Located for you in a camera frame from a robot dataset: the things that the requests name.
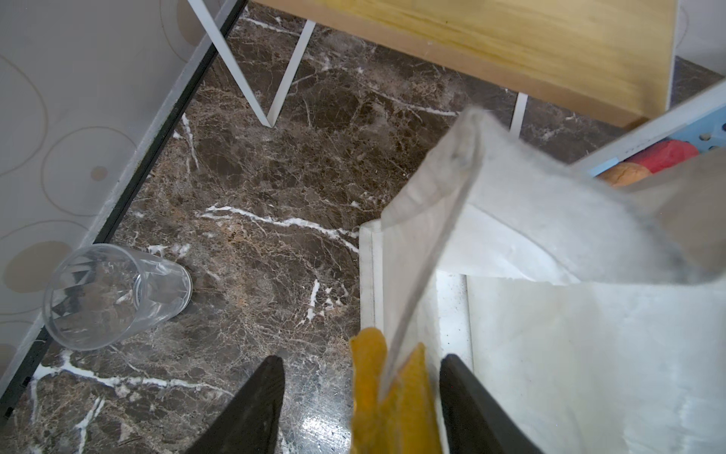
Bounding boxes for clear plastic cup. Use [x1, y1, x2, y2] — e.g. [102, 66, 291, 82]
[42, 243, 193, 351]

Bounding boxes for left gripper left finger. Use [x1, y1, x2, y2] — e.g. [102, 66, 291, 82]
[187, 356, 285, 453]

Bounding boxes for white grocery bag yellow handles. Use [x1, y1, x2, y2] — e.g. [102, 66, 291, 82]
[376, 107, 725, 453]

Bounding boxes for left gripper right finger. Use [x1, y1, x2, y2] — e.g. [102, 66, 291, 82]
[439, 354, 542, 454]

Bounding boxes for blue plastic vegetable basket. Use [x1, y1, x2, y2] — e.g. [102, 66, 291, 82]
[585, 107, 725, 177]

